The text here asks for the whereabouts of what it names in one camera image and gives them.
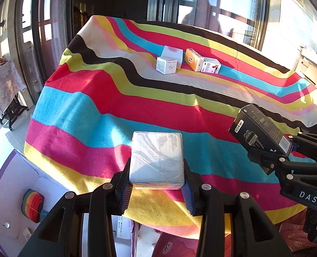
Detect pink patterned pants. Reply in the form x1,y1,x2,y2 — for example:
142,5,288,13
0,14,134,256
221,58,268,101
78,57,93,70
151,214,313,257

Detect purple-edged white cardboard box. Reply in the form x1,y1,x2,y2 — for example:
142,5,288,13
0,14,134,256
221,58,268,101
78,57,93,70
0,149,138,257

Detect white appliance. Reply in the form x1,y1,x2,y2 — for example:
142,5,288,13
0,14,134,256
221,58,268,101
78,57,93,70
294,45,317,89

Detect white plastic-wrapped packet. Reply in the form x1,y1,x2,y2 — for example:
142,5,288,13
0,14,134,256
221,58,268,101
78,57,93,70
129,132,186,190

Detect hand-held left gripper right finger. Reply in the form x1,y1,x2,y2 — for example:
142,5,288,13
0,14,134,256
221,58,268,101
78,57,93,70
181,159,293,257

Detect floral cloth covered table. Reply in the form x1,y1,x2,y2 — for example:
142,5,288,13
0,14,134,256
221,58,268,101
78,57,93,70
0,59,29,131

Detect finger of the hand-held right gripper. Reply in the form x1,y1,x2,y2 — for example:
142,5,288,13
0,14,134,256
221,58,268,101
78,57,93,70
287,132,317,164
248,148,317,185

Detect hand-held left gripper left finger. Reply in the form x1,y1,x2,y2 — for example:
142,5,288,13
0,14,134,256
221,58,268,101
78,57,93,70
18,158,135,257

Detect black printed box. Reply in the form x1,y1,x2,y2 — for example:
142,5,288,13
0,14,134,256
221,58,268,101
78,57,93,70
229,104,293,156

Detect tiny white box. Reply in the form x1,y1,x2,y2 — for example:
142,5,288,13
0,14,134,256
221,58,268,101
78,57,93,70
23,227,35,242

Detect white pinkish box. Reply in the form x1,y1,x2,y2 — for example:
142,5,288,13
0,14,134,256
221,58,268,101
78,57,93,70
163,45,183,61

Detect white red-blue printed carton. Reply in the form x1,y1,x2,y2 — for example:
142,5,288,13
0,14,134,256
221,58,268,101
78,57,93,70
201,57,222,74

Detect rainbow striped blanket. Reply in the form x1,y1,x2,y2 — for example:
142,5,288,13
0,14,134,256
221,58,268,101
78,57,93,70
24,15,317,240

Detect white paper label slip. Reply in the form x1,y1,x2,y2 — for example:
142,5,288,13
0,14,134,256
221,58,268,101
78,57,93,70
117,215,134,240

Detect rainbow thread roll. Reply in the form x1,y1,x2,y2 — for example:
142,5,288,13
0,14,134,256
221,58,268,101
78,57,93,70
21,189,45,223

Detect orange tissue packet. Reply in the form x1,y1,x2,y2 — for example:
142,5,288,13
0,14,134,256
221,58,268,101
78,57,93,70
185,48,205,72

